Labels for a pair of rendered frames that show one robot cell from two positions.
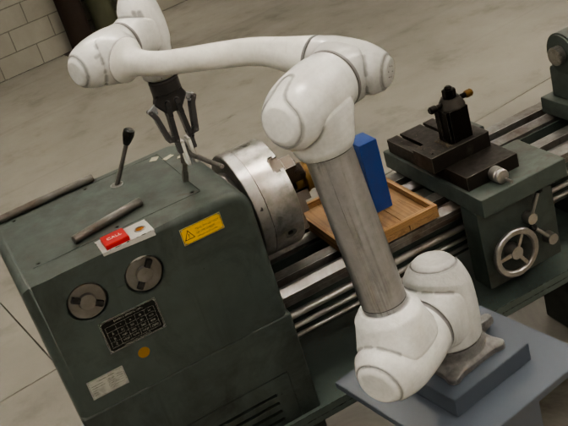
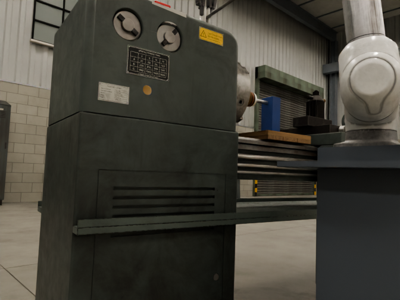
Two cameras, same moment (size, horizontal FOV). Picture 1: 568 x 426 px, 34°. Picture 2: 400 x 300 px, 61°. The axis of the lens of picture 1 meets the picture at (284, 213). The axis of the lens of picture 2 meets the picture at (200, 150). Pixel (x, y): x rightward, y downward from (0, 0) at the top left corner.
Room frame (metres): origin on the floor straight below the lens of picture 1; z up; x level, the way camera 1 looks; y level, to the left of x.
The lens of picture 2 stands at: (0.90, 0.57, 0.69)
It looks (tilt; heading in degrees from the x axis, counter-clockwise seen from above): 4 degrees up; 344
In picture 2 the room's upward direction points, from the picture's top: 2 degrees clockwise
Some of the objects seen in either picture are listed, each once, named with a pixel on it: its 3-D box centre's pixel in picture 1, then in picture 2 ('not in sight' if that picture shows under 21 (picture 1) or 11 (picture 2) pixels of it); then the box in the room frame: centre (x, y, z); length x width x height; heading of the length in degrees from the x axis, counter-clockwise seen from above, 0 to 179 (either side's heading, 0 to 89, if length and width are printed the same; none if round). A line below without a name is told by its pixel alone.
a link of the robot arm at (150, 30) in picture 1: (139, 25); not in sight; (2.20, 0.19, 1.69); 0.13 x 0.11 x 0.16; 137
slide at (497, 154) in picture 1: (450, 152); (306, 133); (2.56, -0.54, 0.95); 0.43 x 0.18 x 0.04; 18
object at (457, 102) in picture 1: (450, 101); (316, 99); (2.50, -0.56, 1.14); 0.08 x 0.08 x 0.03
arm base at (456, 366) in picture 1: (457, 338); (372, 141); (1.83, -0.31, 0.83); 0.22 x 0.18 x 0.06; 118
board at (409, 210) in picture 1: (363, 212); (262, 139); (2.47, -0.23, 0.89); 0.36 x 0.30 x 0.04; 18
